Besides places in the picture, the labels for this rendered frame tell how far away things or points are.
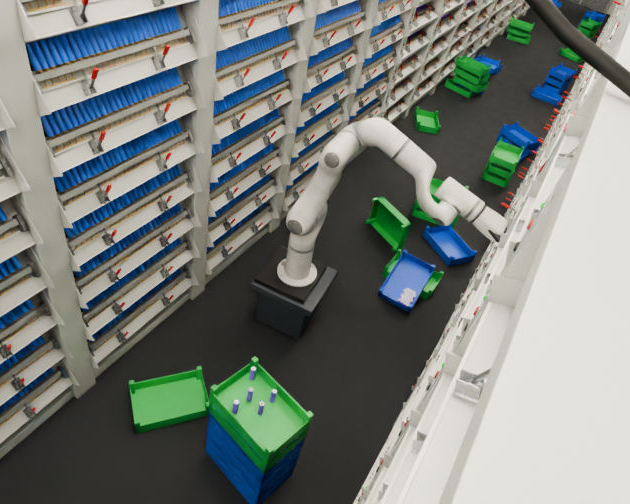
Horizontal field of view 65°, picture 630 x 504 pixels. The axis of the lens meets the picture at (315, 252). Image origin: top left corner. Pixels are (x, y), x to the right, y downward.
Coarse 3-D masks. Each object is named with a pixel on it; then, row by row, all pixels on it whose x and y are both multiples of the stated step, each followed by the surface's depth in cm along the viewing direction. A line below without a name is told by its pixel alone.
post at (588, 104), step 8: (624, 32) 110; (600, 80) 113; (592, 88) 115; (600, 88) 114; (592, 96) 115; (584, 104) 117; (592, 104) 116; (584, 112) 118; (560, 144) 124; (552, 160) 127; (544, 176) 130; (520, 208) 146; (512, 224) 142; (488, 264) 153; (408, 400) 207
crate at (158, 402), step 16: (144, 384) 212; (160, 384) 217; (176, 384) 218; (192, 384) 219; (144, 400) 210; (160, 400) 211; (176, 400) 213; (192, 400) 214; (208, 400) 210; (144, 416) 205; (160, 416) 206; (176, 416) 202; (192, 416) 206
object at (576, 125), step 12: (576, 120) 119; (576, 132) 121; (564, 144) 118; (576, 144) 118; (564, 156) 109; (552, 168) 108; (564, 168) 108; (552, 180) 104; (540, 192) 100; (528, 216) 93
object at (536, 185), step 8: (536, 184) 132; (536, 192) 134; (528, 200) 134; (528, 208) 130; (520, 216) 127; (520, 224) 120; (512, 232) 121; (512, 240) 119; (504, 248) 116; (504, 256) 114; (496, 264) 111; (504, 264) 111; (496, 272) 109; (488, 280) 107; (488, 288) 103; (480, 296) 103; (480, 304) 101; (464, 320) 91
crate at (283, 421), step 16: (256, 368) 182; (224, 384) 174; (240, 384) 179; (256, 384) 180; (272, 384) 179; (224, 400) 173; (240, 400) 174; (256, 400) 175; (288, 400) 175; (240, 416) 170; (256, 416) 171; (272, 416) 172; (288, 416) 173; (304, 416) 172; (240, 432) 165; (256, 432) 167; (272, 432) 168; (288, 432) 169; (256, 448) 161; (272, 448) 156
